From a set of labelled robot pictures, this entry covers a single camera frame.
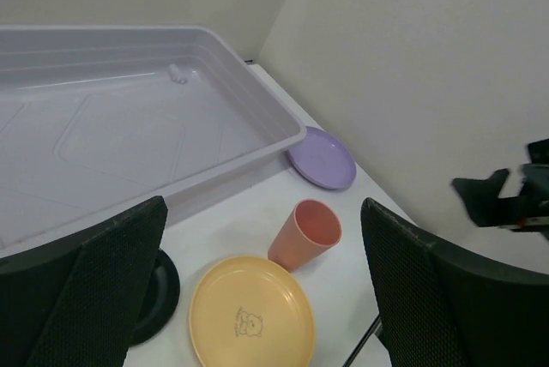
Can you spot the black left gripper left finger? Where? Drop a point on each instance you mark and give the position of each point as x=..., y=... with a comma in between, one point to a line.
x=75, y=301

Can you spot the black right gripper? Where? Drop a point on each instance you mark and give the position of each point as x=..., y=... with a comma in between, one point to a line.
x=484, y=207

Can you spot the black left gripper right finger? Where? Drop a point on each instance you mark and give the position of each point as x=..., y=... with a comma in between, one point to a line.
x=443, y=305

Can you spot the pink plastic cup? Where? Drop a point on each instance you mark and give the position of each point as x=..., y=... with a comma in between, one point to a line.
x=311, y=229

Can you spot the orange plastic plate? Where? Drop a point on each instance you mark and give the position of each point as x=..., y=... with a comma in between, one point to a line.
x=249, y=311

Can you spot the grey plastic bin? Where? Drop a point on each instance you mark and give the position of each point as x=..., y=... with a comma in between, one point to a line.
x=96, y=119

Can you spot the black glossy plate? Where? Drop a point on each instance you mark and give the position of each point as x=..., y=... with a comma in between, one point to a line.
x=160, y=301

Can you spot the purple plastic plate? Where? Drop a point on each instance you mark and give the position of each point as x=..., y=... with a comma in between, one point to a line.
x=323, y=160

